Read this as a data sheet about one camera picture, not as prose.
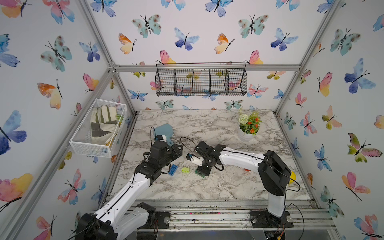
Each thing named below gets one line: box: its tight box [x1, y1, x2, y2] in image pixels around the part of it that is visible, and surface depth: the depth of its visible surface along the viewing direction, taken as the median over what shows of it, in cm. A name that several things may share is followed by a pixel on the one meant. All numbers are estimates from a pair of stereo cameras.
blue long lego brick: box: [168, 164, 178, 176], surface depth 92 cm
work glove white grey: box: [90, 105, 119, 144], surface depth 76 cm
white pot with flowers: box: [238, 111, 263, 142], surface depth 95 cm
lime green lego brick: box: [181, 167, 190, 173], surface depth 91 cm
